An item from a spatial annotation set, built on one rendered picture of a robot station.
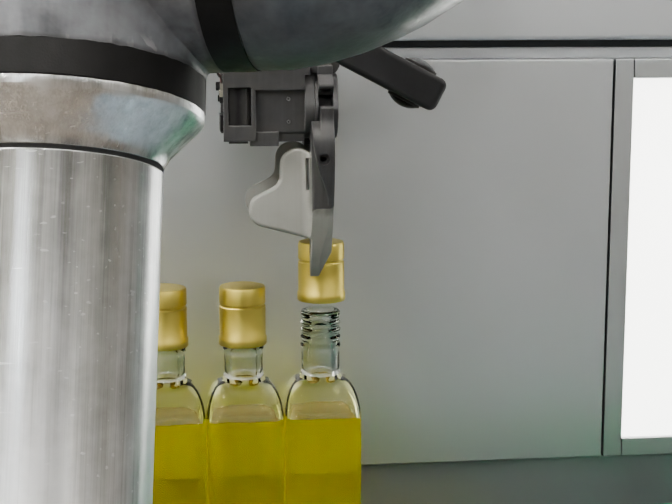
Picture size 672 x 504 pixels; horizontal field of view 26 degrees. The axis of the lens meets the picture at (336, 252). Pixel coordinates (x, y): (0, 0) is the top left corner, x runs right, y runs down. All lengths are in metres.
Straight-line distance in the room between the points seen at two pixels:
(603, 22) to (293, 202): 0.34
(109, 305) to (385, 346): 0.71
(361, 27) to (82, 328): 0.15
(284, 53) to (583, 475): 0.84
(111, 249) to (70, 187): 0.03
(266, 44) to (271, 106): 0.50
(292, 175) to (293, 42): 0.51
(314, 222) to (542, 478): 0.39
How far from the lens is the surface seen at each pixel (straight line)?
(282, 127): 1.03
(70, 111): 0.52
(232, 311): 1.06
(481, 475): 1.30
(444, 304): 1.22
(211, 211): 1.18
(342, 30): 0.53
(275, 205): 1.03
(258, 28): 0.52
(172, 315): 1.05
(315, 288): 1.06
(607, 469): 1.32
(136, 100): 0.52
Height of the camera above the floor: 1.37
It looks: 10 degrees down
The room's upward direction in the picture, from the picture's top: straight up
